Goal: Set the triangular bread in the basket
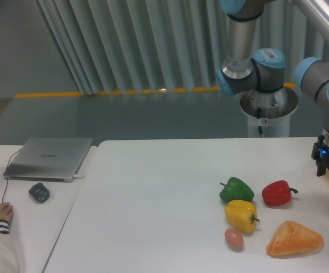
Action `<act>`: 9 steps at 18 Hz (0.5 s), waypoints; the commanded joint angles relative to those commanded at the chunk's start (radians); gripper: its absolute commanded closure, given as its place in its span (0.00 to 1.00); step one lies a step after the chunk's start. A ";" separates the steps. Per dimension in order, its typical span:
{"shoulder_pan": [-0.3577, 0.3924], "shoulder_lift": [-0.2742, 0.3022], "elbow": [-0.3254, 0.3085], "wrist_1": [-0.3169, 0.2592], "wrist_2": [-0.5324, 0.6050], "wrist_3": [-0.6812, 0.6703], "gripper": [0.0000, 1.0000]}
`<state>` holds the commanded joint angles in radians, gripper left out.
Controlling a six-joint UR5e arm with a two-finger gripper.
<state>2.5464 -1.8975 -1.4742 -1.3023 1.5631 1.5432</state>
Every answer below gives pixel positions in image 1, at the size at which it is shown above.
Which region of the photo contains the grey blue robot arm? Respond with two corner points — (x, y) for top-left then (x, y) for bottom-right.
(216, 1), (329, 176)

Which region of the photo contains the orange triangular bread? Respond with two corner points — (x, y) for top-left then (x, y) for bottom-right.
(266, 221), (324, 258)

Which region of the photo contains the person's hand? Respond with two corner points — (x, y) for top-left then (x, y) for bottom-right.
(0, 202), (14, 224)

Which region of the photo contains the red bell pepper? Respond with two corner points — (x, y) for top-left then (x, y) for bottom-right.
(261, 180), (298, 207)

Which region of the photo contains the yellow bell pepper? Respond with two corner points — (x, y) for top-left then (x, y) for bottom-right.
(224, 200), (260, 233)

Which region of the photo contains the green bell pepper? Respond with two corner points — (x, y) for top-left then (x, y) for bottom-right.
(219, 177), (254, 203)

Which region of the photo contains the brown egg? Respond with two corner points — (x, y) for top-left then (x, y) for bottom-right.
(224, 228), (244, 252)

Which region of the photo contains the silver closed laptop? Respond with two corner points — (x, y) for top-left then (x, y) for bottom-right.
(3, 138), (92, 183)

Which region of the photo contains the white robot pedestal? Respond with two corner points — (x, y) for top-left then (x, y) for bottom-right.
(240, 87), (299, 138)

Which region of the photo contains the black pedestal cable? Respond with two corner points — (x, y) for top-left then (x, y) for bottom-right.
(256, 107), (265, 139)

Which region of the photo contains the black mouse cable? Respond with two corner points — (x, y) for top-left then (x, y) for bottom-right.
(0, 143), (26, 204)

